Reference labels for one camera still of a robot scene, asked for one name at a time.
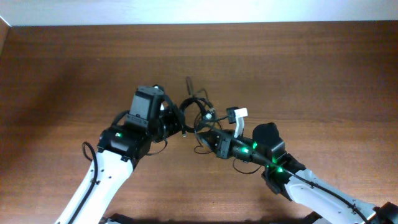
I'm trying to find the long black usb cable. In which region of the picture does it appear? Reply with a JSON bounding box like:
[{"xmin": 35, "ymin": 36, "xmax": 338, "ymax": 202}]
[{"xmin": 185, "ymin": 76, "xmax": 224, "ymax": 156}]

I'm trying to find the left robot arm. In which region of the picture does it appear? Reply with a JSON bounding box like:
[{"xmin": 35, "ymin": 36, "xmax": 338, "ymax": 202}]
[{"xmin": 56, "ymin": 85, "xmax": 184, "ymax": 223}]

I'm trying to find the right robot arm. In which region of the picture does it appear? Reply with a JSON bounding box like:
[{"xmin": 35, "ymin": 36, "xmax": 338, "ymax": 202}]
[{"xmin": 197, "ymin": 123, "xmax": 397, "ymax": 223}]

